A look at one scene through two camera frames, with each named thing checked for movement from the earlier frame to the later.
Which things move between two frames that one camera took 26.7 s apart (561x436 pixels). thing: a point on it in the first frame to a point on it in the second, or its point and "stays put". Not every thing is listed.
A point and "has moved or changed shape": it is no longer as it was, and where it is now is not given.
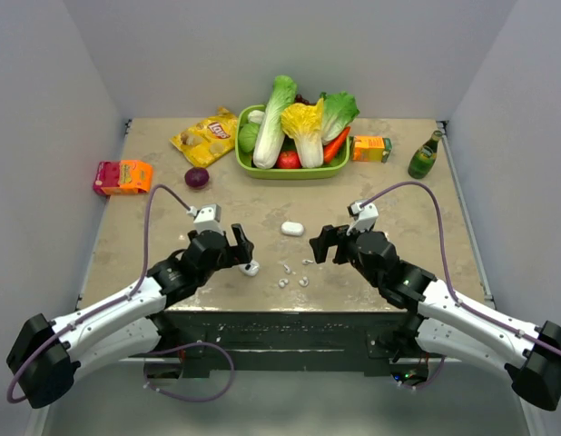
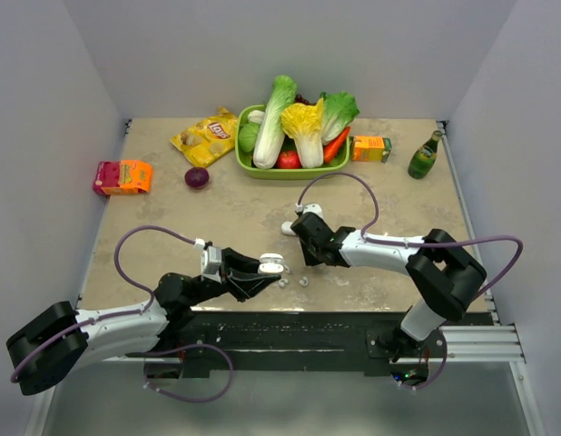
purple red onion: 197,177 stays put
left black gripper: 232,253 to 242,285
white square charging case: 250,269 has moved or changed shape
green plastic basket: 247,163 stays put
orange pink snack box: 123,177 stays put
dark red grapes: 299,99 stays put
